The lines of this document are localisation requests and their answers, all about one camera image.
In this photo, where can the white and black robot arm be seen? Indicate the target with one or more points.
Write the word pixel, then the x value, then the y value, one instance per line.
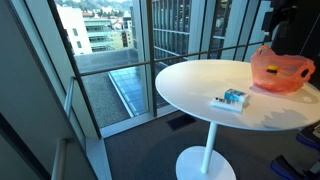
pixel 280 16

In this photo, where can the blue and white medicine box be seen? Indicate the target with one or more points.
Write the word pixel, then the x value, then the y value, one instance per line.
pixel 236 95

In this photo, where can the dark bottle with yellow cap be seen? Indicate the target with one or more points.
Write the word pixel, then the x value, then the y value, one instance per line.
pixel 272 69

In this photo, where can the orange plastic bag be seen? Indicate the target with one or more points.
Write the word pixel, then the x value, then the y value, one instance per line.
pixel 283 76

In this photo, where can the dark metal window railing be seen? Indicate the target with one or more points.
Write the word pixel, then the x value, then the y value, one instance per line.
pixel 133 64

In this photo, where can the black floor vent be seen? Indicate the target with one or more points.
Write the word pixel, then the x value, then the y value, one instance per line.
pixel 181 122

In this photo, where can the white pill organizer box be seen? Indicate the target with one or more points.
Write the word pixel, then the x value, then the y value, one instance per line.
pixel 226 105

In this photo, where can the grey metal handrail bar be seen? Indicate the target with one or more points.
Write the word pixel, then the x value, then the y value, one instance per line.
pixel 69 96
pixel 59 160

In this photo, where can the blue and black cart foot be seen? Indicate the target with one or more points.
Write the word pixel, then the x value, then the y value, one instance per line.
pixel 310 136
pixel 286 168

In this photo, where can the white table pedestal base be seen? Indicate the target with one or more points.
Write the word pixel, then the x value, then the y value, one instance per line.
pixel 206 165

